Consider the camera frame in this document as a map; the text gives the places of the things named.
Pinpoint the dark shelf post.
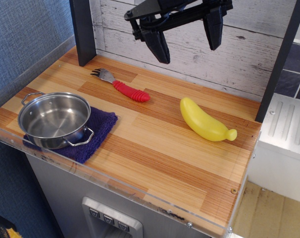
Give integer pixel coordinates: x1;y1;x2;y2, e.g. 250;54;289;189
69;0;96;66
255;0;300;123

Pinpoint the black yellow object corner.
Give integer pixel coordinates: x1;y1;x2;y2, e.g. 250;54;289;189
0;223;22;238

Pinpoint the red handled metal fork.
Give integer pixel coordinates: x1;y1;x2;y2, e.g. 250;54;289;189
91;68;150;102

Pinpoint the white plastic drainboard unit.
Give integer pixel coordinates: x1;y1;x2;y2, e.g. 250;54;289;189
248;94;300;202

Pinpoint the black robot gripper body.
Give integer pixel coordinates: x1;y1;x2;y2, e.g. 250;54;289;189
124;0;233;40

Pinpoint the stainless steel pan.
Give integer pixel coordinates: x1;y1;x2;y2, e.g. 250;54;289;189
18;92;94;149

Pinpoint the clear acrylic edge guard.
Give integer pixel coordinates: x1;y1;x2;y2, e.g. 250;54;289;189
0;125;234;237

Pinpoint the silver dispenser button panel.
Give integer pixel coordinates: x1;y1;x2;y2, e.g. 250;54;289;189
82;196;144;238

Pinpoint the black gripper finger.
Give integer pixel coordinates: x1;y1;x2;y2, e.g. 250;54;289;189
203;9;223;51
142;30;170;64

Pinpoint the purple towel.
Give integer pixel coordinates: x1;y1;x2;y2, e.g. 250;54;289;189
24;107;118;163

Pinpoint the dark left shelf post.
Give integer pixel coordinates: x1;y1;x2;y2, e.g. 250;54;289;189
69;0;96;66

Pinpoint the grey toy kitchen cabinet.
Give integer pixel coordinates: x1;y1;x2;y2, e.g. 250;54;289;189
27;154;231;238

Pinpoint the dark right shelf post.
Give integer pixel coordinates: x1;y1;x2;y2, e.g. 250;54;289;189
255;0;300;123

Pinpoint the yellow plastic banana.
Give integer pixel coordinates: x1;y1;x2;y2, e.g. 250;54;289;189
180;97;238;141

